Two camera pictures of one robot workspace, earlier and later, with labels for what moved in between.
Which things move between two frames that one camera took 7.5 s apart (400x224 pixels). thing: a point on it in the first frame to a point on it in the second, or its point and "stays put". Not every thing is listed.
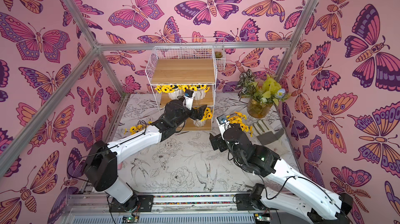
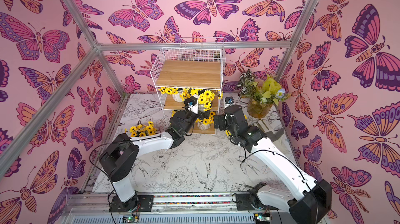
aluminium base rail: x=96 y=208 stays put
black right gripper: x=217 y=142 to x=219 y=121
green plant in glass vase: x=261 y=96 stays put
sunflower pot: x=135 y=129 stays put
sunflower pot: x=199 y=91 to x=205 y=99
